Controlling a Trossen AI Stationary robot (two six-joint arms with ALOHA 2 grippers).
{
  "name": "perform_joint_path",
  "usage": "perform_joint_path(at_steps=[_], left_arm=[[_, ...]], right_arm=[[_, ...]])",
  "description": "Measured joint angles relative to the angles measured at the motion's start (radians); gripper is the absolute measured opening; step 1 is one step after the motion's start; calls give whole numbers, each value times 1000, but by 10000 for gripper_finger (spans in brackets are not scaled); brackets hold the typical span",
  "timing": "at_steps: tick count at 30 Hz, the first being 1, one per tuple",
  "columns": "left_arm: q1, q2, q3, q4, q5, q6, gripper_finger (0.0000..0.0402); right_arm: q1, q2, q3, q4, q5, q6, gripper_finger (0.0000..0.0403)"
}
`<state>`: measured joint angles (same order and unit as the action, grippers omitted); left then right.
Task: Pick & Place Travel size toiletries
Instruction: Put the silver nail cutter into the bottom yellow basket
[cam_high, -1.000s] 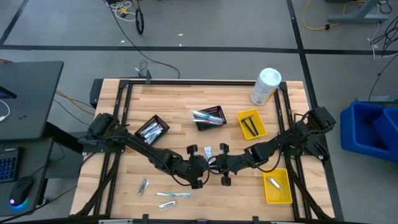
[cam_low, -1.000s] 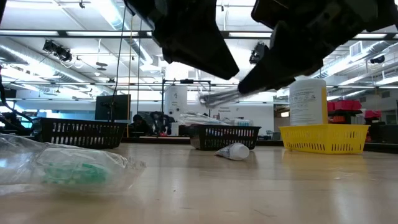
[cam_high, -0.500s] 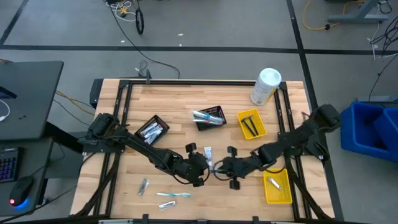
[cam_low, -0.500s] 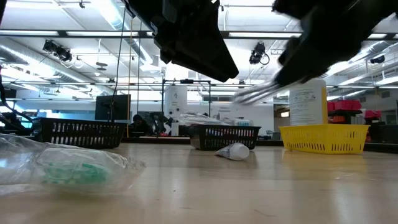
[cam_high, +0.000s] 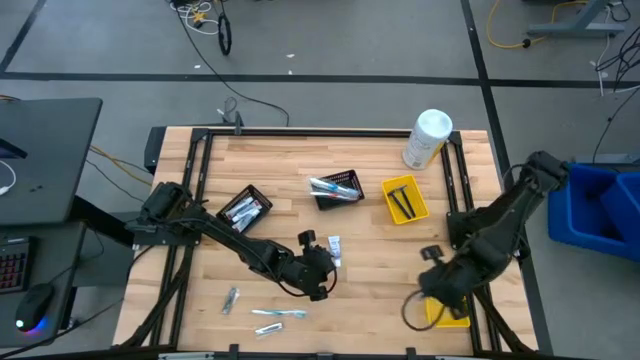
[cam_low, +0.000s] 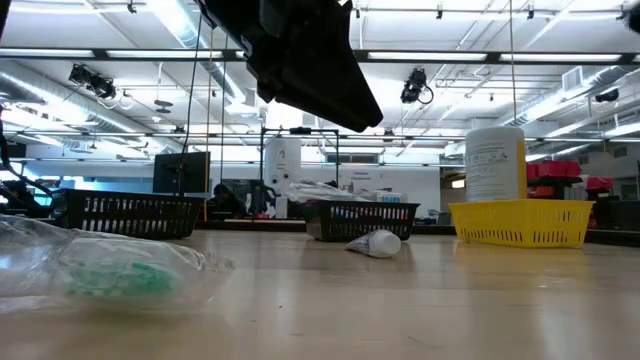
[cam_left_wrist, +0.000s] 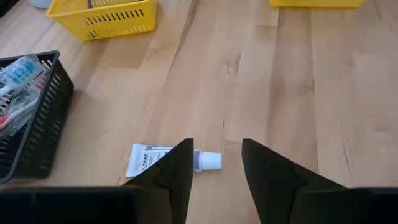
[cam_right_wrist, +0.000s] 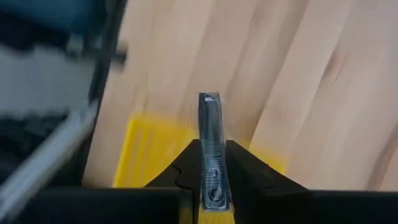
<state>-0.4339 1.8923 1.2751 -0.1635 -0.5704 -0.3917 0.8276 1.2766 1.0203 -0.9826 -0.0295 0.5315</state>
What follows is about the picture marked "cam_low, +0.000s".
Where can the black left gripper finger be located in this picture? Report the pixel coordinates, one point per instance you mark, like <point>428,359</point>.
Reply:
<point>269,91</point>
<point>320,80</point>

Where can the white blue toothpaste tube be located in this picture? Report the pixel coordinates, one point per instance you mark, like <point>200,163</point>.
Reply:
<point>380,243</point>

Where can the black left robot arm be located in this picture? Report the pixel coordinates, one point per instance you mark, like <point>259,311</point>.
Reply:
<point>3,15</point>

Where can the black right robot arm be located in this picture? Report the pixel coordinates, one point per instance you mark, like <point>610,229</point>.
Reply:
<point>636,7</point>

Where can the white column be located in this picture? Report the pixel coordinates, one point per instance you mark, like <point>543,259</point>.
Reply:
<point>282,170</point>

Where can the black monitor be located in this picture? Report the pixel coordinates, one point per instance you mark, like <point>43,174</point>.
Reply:
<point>180,172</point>

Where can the black slotted plastic basket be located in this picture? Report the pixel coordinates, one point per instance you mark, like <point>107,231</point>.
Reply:
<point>130,215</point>
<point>360,220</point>

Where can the black overhead beam light strips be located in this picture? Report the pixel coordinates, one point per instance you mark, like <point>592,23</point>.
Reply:
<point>490,56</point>

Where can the white wipes canister yellow label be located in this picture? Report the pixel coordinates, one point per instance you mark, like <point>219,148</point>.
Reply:
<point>492,165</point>

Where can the clear wrapped green packet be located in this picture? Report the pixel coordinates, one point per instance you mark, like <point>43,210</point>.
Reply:
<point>120,277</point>

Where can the yellow slotted plastic basket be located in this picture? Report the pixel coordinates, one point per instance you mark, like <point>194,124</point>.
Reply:
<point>520,222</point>

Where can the red storage bin stack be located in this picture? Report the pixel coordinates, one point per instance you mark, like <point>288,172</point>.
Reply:
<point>552,172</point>

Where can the small red storage bin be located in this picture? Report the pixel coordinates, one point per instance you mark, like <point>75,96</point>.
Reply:
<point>599,183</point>

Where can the black metal frame stand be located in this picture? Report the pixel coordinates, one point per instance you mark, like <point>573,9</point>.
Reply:
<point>300,131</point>

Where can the black ceiling camera cluster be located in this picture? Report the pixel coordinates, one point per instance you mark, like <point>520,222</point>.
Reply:
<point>92,80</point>

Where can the silver ceiling duct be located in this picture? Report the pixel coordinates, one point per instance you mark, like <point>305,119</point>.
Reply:
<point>590,82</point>
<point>30,87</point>

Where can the small black ceiling camera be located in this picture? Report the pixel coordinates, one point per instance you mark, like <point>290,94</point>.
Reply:
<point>607,95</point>

